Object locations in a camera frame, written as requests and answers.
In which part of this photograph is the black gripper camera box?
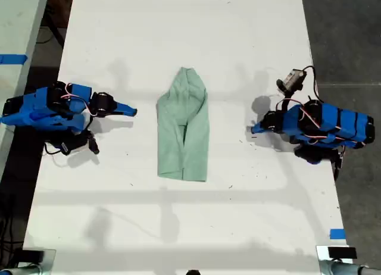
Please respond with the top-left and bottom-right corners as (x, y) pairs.
(60, 131), (101, 156)

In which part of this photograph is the long blue tape strip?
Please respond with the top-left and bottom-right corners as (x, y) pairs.
(0, 54), (28, 65)

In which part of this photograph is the pale green T-shirt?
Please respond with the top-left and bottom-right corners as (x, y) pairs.
(156, 66), (210, 183)

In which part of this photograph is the small black box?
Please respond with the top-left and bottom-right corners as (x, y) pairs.
(327, 246), (358, 260)
(21, 249), (46, 263)

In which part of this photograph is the black camera cable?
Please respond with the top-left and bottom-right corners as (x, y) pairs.
(301, 65), (324, 104)
(43, 140), (65, 156)

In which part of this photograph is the white side table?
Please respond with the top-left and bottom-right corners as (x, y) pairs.
(0, 0), (50, 180)

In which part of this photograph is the black camera stalk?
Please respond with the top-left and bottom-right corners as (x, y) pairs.
(276, 90), (296, 113)
(84, 115), (95, 136)

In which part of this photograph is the metal table clamp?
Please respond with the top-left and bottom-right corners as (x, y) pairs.
(0, 248), (57, 275)
(316, 245), (381, 275)

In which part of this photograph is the short blue tape strip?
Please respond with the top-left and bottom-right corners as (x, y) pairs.
(329, 228), (347, 240)

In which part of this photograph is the grey gripper camera box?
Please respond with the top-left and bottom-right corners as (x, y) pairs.
(276, 68), (307, 93)

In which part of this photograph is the black floor cable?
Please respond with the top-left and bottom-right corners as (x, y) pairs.
(35, 17), (65, 47)

